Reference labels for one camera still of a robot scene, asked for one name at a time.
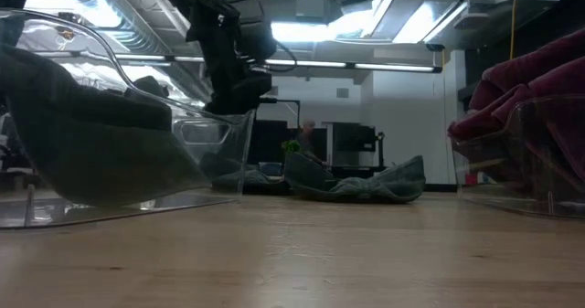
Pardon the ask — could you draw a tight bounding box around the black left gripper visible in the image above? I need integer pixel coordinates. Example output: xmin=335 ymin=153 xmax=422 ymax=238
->
xmin=186 ymin=0 xmax=274 ymax=116

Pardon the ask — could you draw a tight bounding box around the clear plastic bin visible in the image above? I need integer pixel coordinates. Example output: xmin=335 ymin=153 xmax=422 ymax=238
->
xmin=450 ymin=93 xmax=585 ymax=221
xmin=0 ymin=7 xmax=256 ymax=230

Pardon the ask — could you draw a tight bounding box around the small potted green plant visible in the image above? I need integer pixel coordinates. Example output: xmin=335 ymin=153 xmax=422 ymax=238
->
xmin=280 ymin=139 xmax=302 ymax=156

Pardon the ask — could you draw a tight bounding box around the person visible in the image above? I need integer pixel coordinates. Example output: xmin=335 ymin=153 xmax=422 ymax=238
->
xmin=295 ymin=118 xmax=329 ymax=168

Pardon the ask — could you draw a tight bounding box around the blue plastic box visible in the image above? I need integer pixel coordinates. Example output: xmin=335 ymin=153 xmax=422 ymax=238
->
xmin=258 ymin=161 xmax=283 ymax=177

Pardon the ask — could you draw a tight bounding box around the black cabinet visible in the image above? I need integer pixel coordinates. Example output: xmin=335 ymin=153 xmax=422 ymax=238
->
xmin=332 ymin=122 xmax=378 ymax=154

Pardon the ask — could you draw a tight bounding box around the black side table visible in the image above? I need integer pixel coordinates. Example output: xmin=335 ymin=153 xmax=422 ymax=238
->
xmin=329 ymin=164 xmax=389 ymax=180

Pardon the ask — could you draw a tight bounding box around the long ceiling light bar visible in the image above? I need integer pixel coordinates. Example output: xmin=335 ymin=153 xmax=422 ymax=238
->
xmin=38 ymin=51 xmax=443 ymax=74

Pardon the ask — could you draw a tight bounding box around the black stand pole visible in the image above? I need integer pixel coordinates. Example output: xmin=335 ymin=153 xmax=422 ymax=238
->
xmin=375 ymin=131 xmax=387 ymax=167

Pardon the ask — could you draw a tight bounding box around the black gantry frame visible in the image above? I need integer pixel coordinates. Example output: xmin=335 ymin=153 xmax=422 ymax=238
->
xmin=255 ymin=97 xmax=302 ymax=129

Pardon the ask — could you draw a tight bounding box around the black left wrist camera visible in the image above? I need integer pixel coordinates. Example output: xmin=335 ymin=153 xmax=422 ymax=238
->
xmin=233 ymin=0 xmax=279 ymax=66

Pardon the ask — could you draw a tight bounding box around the black aluminium table frame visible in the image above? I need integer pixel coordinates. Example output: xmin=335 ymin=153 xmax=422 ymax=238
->
xmin=422 ymin=183 xmax=459 ymax=193

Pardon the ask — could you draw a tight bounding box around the yellow cable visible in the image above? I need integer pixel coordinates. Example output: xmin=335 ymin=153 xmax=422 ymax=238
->
xmin=510 ymin=0 xmax=517 ymax=61

